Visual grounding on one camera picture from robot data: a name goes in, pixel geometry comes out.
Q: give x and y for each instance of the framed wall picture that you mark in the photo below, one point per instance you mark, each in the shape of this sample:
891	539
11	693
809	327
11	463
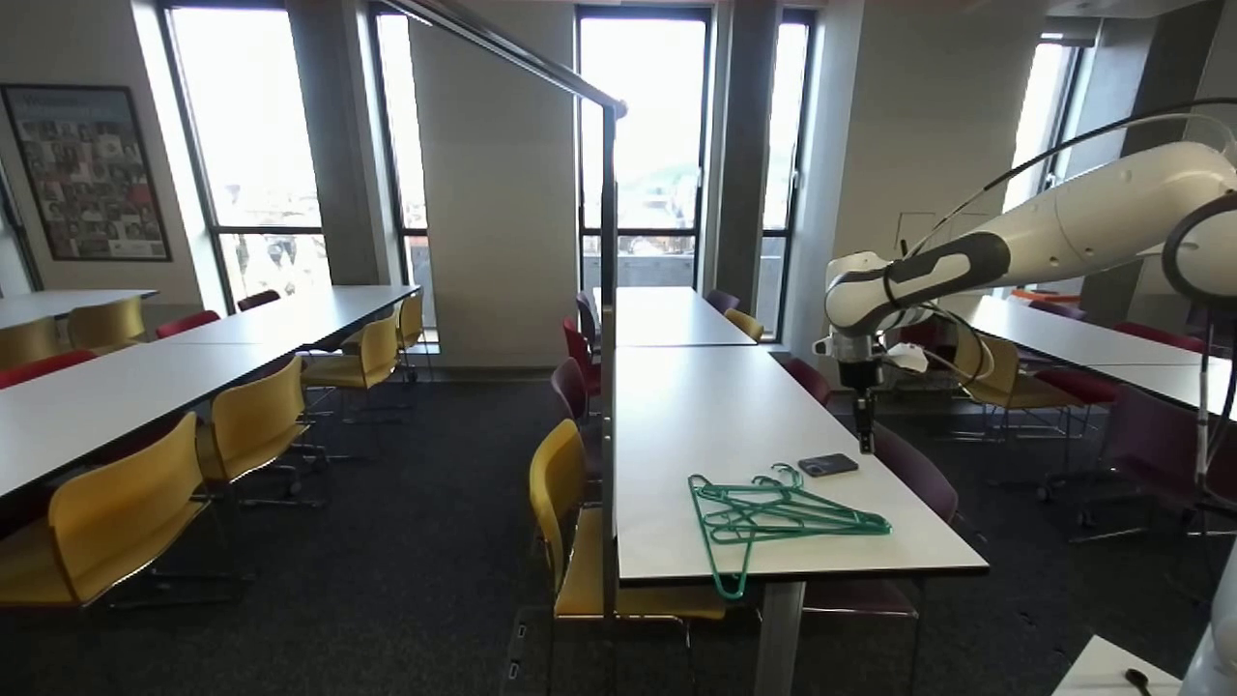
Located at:
81	176

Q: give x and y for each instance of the red chair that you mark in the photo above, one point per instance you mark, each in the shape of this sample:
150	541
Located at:
185	321
1083	384
42	366
1049	302
582	345

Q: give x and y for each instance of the wide tall window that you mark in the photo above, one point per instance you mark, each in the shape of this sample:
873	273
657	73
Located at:
246	116

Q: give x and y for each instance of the black smartphone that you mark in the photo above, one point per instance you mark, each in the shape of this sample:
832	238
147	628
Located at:
829	464

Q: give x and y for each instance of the grey table leg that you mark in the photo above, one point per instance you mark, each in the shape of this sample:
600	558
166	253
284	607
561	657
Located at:
777	644

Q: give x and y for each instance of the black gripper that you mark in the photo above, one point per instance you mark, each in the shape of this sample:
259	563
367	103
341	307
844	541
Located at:
864	371

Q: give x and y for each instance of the long white table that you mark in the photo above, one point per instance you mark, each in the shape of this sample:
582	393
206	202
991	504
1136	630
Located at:
128	381

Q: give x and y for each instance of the narrow tall window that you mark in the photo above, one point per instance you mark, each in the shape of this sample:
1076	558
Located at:
404	130
780	130

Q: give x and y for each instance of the metal clothes rail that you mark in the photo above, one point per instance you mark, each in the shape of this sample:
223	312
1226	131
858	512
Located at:
609	234

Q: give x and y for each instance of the small black object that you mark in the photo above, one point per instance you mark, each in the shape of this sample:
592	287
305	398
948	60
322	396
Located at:
1136	679

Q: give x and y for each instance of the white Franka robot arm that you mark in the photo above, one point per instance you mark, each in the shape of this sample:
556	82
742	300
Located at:
1095	218

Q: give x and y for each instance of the yellow chair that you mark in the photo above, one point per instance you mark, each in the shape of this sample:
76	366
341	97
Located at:
23	343
372	348
411	320
742	321
991	370
107	321
118	509
556	483
256	419

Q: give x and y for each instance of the tall window with balcony view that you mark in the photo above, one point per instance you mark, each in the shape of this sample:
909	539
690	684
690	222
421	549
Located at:
652	103

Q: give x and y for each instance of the slanted bright window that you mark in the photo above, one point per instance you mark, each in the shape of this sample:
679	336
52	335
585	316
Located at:
1046	116

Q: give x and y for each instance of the purple chair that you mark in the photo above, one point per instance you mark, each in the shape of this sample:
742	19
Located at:
918	473
1159	445
809	376
720	300
568	384

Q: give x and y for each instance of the white box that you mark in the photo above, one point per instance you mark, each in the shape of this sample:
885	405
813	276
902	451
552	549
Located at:
1095	671

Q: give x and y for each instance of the dark chair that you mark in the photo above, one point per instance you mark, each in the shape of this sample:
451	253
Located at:
590	312

